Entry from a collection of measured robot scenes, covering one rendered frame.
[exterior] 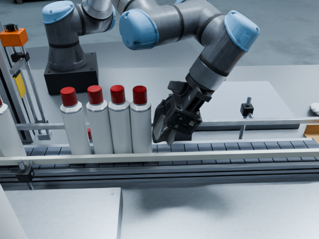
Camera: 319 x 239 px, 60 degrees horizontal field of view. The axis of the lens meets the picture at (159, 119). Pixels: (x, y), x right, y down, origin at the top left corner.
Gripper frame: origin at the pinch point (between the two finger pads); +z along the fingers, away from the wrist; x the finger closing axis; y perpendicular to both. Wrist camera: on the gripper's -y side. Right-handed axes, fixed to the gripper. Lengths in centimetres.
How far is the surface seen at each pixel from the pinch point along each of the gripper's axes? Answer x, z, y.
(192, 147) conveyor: 11.5, -0.3, -1.7
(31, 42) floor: -97, 163, -326
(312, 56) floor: 224, -21, -265
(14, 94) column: -37.3, 13.3, -11.8
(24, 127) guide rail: -31.0, 15.2, -2.7
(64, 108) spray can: -23.9, 1.0, 2.2
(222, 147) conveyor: 18.8, -4.5, -1.3
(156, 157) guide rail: 1.1, 2.2, 4.9
